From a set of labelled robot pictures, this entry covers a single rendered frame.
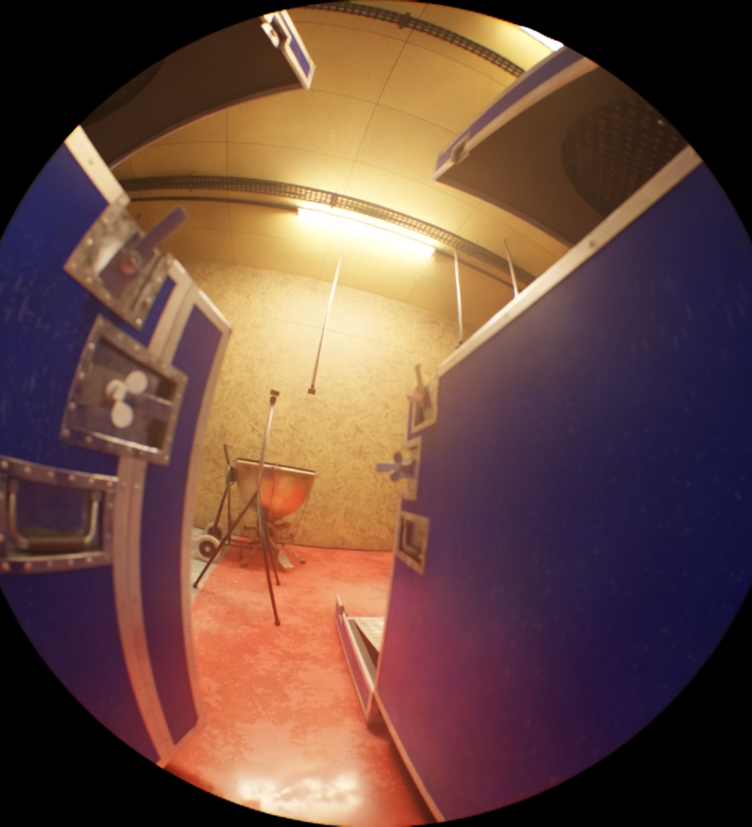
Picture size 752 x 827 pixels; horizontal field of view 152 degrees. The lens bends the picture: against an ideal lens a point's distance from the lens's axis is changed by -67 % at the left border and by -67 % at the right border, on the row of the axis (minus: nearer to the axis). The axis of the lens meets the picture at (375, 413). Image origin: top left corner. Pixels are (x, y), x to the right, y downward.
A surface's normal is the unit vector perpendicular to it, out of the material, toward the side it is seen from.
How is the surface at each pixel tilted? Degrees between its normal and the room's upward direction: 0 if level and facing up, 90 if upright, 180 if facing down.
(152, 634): 90
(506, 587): 90
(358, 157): 180
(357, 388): 90
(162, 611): 90
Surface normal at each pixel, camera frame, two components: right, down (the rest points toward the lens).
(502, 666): -0.97, -0.16
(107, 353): 0.99, 0.09
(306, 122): -0.11, 0.96
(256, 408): 0.31, -0.22
